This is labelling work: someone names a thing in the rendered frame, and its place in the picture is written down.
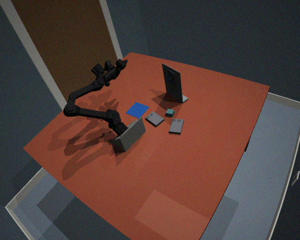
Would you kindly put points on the blue square patch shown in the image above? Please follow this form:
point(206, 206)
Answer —
point(137, 110)

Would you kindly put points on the small teal block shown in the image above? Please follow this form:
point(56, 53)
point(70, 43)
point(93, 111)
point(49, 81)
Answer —
point(170, 112)

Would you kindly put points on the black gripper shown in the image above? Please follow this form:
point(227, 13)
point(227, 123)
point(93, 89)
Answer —
point(115, 71)

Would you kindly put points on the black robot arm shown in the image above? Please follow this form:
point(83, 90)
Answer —
point(110, 116)

